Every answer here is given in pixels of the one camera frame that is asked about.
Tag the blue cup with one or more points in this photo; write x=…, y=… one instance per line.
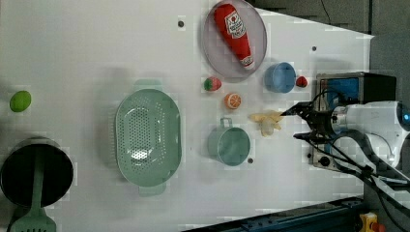
x=280, y=78

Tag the blue metal frame rail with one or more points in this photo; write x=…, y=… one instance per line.
x=335, y=216

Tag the yellow peeled banana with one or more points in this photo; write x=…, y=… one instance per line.
x=267, y=121

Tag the red ketchup bottle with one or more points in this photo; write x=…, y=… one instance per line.
x=235, y=34

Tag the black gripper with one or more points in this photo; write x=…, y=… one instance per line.
x=320, y=122

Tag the orange slice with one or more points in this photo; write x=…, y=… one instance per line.
x=232, y=101

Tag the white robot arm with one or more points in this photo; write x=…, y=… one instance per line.
x=363, y=140

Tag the green perforated colander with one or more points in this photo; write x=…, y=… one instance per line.
x=148, y=137

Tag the yellow red emergency button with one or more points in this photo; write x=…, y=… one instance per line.
x=371, y=224

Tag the silver black toaster oven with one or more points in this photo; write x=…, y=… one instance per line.
x=348, y=87

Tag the small red strawberry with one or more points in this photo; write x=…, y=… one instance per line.
x=301, y=82

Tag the black cooking pot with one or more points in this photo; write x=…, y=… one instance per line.
x=17, y=172

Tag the green mug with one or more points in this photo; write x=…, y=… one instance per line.
x=228, y=144

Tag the green lime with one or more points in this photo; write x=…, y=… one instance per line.
x=20, y=101

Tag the green spatula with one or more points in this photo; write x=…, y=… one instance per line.
x=36, y=220

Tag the red strawberry with green top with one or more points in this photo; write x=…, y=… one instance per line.
x=212, y=84

